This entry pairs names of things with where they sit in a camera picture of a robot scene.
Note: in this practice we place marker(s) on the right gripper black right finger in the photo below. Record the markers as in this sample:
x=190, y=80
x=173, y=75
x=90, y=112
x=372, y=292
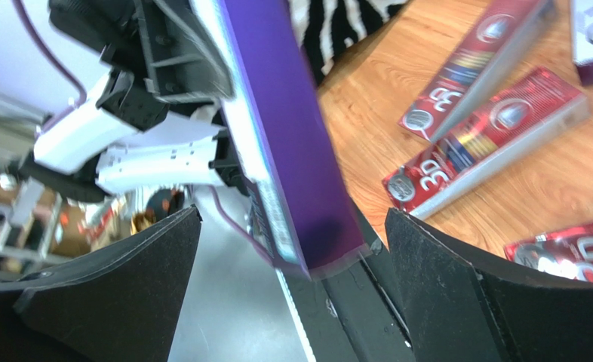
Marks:
x=461, y=303

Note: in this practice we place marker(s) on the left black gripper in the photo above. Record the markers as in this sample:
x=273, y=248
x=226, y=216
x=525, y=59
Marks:
x=183, y=63

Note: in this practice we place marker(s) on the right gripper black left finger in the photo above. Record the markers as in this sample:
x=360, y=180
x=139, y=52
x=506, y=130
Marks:
x=119, y=303

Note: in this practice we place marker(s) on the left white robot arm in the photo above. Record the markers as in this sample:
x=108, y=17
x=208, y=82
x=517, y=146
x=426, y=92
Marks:
x=89, y=155

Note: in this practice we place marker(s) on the red 3D toothpaste box right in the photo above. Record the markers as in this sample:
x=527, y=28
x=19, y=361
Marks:
x=566, y=253

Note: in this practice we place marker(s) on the red 3d toothpaste box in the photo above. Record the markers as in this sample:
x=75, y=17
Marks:
x=512, y=124
x=566, y=253

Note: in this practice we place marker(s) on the zebra pattern cushion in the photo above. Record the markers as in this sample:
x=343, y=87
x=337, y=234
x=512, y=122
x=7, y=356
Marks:
x=326, y=29

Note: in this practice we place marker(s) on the red 3D toothpaste box left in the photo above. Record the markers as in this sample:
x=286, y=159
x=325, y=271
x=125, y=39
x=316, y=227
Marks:
x=512, y=124

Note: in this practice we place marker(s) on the small red toothpaste box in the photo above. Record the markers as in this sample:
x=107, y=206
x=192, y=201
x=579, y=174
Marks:
x=496, y=42

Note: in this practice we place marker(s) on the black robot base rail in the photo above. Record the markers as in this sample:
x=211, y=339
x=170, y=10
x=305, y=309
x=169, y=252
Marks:
x=352, y=316

